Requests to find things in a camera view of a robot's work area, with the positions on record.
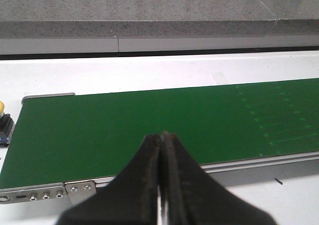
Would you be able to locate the grey stone countertop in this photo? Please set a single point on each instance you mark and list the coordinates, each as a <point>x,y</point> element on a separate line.
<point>156,18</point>

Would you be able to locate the aluminium conveyor frame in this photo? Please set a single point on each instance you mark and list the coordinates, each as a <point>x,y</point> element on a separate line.
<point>249,164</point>

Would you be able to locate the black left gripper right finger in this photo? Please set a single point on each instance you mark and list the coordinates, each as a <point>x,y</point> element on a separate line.
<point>195,198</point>

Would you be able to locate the left steel conveyor mounting bracket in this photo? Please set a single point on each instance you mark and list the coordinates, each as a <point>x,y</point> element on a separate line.
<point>80,191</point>

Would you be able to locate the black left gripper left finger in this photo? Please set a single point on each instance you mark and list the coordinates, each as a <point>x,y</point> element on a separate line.
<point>130,199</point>

